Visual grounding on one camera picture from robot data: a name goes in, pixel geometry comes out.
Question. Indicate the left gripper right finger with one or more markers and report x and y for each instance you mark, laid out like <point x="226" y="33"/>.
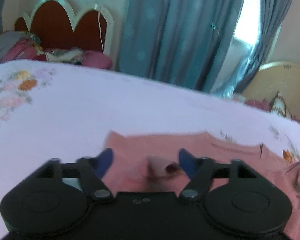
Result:
<point x="200" y="172"/>

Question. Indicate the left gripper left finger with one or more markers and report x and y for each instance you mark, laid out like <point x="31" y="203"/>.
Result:
<point x="91" y="172"/>

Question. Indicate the pile of clothes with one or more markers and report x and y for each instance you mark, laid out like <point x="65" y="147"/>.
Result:
<point x="20" y="45"/>

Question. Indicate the patterned pillow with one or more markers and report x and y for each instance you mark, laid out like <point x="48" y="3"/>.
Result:
<point x="279" y="106"/>

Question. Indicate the floral white bed sheet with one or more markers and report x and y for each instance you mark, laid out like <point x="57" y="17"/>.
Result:
<point x="50" y="110"/>

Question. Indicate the cream round headboard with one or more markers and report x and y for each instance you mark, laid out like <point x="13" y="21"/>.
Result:
<point x="277" y="76"/>

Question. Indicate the blue curtain left panel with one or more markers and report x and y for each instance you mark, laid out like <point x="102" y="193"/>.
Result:
<point x="181" y="42"/>

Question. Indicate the blue curtain panel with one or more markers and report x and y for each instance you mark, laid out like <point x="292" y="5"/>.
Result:
<point x="272" y="14"/>
<point x="181" y="42"/>

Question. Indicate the red heart-shaped headboard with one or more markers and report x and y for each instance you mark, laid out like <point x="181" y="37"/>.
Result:
<point x="58" y="26"/>

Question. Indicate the blue curtain right panel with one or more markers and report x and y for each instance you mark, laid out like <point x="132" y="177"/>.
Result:
<point x="272" y="14"/>

